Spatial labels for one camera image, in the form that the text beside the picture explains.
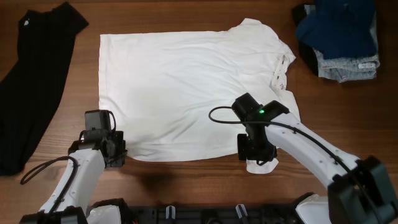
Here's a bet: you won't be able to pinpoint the white t-shirt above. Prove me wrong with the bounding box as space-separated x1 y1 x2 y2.
98 19 299 162

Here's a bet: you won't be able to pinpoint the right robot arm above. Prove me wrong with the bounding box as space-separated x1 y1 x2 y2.
232 93 397 223

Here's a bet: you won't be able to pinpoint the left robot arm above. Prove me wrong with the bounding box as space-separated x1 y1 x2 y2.
19 131 136 223

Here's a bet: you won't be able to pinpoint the dark folded garment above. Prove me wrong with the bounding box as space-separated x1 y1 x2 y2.
292 4 318 76

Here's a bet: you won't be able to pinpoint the black garment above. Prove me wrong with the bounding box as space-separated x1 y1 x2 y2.
1 2 88 175

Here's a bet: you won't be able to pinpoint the folded light denim jeans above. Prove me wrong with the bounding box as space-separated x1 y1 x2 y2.
305 3 380 83

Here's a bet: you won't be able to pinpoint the blue folded shirt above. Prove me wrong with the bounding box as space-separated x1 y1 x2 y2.
304 0 377 59

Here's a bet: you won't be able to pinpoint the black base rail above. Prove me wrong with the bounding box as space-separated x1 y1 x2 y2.
130 204 301 224

